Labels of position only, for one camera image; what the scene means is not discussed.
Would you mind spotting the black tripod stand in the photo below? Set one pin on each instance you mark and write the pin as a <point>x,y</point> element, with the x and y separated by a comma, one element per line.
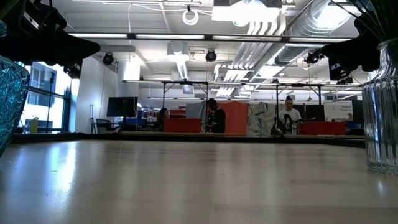
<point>52,77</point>

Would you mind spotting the red storage bin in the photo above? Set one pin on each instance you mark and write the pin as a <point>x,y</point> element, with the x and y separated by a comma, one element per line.
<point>183,125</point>
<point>323,128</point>

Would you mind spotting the black frame clamp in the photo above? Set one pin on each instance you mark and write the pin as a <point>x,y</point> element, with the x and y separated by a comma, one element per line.
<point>277,133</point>

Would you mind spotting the white ceiling light panel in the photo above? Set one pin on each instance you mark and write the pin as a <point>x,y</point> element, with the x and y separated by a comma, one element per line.
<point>245,14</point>

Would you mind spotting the person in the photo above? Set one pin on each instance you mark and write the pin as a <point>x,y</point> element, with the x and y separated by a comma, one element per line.
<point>163,116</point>
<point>219,119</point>
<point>295,115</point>

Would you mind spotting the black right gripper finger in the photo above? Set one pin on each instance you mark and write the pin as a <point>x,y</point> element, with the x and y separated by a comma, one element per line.
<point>348,51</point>

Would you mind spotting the white poster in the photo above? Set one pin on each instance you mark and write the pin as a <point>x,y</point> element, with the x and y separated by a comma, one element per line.
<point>339,112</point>

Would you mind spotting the teal glass vase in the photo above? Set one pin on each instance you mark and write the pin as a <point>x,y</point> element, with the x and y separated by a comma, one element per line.
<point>12,99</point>

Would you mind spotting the clear ribbed glass vase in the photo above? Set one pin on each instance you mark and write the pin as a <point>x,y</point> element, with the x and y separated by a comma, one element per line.
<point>381,124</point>

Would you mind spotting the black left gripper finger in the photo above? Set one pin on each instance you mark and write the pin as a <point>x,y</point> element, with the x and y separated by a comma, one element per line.
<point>68,48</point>

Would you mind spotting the orange partition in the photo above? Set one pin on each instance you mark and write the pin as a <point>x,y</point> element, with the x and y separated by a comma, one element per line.
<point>236,116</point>

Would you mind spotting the grey partition panel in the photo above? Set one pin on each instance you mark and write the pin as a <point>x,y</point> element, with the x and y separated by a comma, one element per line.
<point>196,109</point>

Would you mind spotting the leaf patterned panel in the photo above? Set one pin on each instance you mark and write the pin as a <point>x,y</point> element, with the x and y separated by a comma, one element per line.
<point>258,118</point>

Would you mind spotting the yellow-green bin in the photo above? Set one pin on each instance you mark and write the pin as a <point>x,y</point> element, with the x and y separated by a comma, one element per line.
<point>34,126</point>

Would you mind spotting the black computer monitor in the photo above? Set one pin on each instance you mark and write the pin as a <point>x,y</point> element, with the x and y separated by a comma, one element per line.
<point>122,106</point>
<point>357,110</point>

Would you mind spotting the black bar with light strips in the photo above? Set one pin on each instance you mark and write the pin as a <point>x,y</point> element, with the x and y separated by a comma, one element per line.
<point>208,37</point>

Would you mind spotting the black ceiling spotlight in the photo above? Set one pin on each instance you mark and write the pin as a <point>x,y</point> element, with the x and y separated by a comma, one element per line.
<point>312,57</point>
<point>108,58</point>
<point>211,56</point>

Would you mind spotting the black aluminium table frame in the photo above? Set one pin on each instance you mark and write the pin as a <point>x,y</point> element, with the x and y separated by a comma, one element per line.
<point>186,137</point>

